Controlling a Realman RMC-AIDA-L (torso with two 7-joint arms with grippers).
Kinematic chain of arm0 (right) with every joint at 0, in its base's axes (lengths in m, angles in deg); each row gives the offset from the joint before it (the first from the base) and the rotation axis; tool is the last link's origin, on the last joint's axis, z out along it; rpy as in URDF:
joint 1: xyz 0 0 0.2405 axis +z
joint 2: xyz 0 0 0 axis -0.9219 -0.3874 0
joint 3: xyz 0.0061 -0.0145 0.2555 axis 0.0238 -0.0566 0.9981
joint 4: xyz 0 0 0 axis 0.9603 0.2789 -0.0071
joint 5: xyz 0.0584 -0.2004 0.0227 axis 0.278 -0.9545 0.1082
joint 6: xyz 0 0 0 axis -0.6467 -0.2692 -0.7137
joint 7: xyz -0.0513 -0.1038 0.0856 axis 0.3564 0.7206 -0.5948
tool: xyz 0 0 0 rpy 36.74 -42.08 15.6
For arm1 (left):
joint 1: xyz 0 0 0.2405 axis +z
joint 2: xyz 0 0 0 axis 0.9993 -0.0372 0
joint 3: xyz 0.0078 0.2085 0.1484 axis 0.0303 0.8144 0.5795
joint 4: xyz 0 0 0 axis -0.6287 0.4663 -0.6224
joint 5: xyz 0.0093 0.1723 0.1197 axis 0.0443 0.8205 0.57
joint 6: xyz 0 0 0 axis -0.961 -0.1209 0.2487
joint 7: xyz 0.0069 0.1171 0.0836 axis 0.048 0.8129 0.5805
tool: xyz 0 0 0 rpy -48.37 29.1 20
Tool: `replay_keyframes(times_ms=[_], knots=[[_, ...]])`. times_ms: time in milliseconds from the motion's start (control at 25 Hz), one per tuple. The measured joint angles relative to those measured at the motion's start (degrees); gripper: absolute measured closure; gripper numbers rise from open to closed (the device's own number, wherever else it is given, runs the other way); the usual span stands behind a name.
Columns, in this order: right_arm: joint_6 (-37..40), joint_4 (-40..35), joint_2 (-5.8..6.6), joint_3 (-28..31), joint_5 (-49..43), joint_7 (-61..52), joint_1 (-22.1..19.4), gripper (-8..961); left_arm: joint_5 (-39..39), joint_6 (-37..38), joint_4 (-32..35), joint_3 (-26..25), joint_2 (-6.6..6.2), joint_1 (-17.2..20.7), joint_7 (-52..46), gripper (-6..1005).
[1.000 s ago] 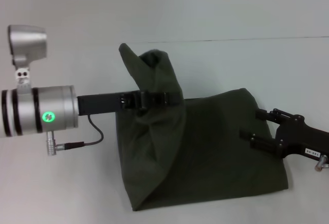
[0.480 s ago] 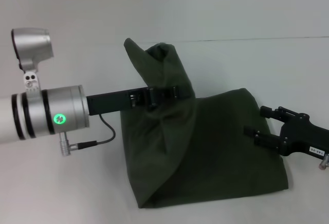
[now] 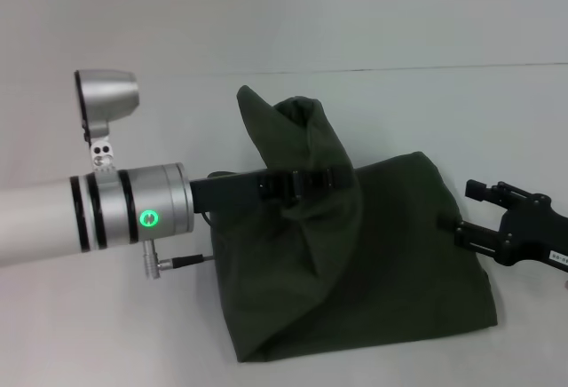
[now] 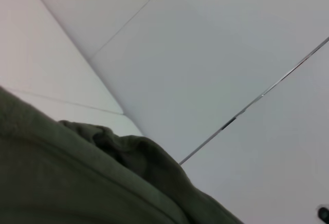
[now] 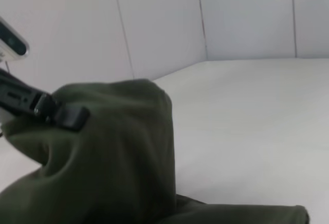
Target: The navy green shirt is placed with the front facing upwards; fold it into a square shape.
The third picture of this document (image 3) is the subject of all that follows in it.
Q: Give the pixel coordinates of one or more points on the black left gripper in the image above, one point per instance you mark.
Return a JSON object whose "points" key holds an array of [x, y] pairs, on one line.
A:
{"points": [[226, 194]]}

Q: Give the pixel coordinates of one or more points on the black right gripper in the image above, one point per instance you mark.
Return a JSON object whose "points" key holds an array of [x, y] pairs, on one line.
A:
{"points": [[537, 236]]}

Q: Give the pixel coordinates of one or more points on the dark green FREE t-shirt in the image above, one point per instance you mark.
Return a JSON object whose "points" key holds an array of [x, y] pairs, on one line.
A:
{"points": [[355, 271]]}

